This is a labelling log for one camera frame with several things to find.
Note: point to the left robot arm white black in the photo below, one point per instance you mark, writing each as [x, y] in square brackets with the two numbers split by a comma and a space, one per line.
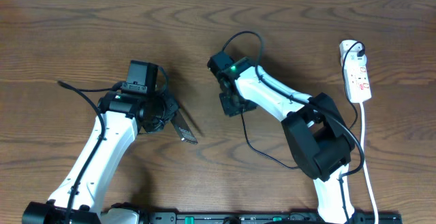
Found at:
[130, 107]

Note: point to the white power strip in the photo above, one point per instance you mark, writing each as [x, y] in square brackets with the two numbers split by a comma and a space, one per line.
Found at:
[354, 64]

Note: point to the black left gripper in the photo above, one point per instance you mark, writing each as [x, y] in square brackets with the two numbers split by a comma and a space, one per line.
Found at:
[157, 124]

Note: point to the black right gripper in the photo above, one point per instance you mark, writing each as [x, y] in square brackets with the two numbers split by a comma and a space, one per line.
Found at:
[229, 110]

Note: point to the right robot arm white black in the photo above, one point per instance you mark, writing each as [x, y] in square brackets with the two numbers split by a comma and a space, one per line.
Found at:
[318, 139]

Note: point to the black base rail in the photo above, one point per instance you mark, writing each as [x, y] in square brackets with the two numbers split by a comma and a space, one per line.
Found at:
[192, 218]

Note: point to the Samsung Galaxy smartphone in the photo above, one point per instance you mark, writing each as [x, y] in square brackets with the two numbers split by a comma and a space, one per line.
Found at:
[182, 128]

